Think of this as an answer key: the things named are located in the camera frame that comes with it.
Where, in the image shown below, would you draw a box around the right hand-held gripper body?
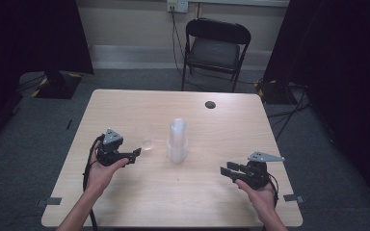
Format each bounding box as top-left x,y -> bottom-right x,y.
237,150 -> 285,191

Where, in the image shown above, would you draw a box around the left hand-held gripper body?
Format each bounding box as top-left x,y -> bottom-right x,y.
95,128 -> 132,167

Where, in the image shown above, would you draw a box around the single clear plastic cup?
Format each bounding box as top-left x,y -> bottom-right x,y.
140,136 -> 155,151

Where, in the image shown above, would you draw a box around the stack of clear plastic cups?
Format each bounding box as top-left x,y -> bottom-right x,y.
167,117 -> 190,165

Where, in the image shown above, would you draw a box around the person's left hand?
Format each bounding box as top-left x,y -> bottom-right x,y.
85,140 -> 130,197

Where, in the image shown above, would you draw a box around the person's right hand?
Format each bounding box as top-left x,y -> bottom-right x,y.
233,178 -> 278,224

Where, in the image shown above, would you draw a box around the grey tape strip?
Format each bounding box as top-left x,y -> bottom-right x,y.
36,196 -> 63,208
282,193 -> 305,205

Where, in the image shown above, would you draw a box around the black stand base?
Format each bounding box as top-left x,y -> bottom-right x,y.
30,70 -> 85,100
255,78 -> 299,106

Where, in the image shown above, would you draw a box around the black folding chair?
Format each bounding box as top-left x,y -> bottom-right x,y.
180,17 -> 252,93

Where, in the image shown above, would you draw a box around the black curtain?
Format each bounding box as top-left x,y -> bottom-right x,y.
0,0 -> 94,155
263,0 -> 370,210

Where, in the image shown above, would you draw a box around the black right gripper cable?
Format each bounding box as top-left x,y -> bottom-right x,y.
264,172 -> 280,208

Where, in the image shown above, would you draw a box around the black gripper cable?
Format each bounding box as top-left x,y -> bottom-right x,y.
82,134 -> 106,231
264,172 -> 280,208

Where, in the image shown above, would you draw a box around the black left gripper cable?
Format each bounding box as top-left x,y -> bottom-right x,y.
82,134 -> 106,231

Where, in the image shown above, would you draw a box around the black floor cables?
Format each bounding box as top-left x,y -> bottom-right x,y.
265,81 -> 313,142

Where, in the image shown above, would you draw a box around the white wall socket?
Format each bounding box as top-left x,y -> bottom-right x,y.
166,0 -> 190,14

